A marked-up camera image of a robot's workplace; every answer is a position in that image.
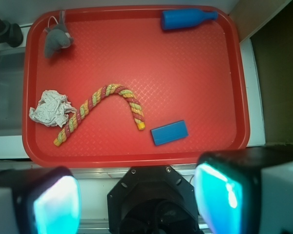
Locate red plastic tray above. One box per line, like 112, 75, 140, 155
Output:
22, 6, 250, 168

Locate blue plastic bottle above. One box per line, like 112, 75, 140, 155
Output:
161, 8, 218, 30

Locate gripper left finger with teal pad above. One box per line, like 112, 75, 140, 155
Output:
0, 167, 81, 234

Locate grey toy faucet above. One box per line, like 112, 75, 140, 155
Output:
0, 19, 23, 48

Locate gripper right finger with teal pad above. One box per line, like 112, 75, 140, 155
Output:
193, 146, 293, 234

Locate brown cardboard panel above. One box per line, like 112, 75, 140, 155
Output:
230, 0, 293, 145

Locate multicolour twisted rope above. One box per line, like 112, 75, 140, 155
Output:
53, 83, 146, 148

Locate blue rectangular block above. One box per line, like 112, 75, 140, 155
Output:
150, 120, 188, 146

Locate grey toy sink basin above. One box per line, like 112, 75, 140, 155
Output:
0, 48, 25, 137

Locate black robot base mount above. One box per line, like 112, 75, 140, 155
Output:
107, 166, 203, 234

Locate grey plush dolphin toy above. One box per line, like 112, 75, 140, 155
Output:
44, 10, 74, 59

